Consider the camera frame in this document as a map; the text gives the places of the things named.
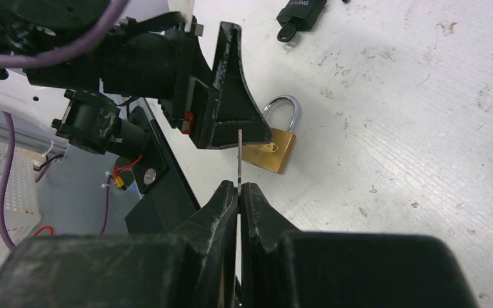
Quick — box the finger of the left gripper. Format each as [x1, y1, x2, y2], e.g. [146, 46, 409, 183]
[195, 22, 272, 150]

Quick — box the silver key pair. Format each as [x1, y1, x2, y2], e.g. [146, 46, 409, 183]
[235, 129, 243, 307]

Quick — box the short brass padlock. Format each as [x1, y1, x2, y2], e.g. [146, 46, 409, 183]
[241, 95, 300, 174]

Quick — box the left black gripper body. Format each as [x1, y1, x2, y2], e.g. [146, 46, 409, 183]
[98, 11, 219, 136]

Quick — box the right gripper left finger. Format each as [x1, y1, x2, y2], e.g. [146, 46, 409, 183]
[0, 180, 238, 307]

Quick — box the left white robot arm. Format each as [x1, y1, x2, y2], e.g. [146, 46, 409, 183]
[0, 1, 272, 158]

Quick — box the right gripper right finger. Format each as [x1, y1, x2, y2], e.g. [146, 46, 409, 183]
[239, 183, 477, 307]

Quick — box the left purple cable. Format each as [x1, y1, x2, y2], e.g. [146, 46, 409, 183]
[0, 0, 130, 252]

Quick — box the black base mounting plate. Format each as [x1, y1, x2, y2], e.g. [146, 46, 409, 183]
[125, 99, 200, 234]

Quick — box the black padlock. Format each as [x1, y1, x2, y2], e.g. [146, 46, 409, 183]
[277, 0, 327, 31]

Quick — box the black-headed key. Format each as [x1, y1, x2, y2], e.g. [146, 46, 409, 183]
[277, 24, 297, 43]

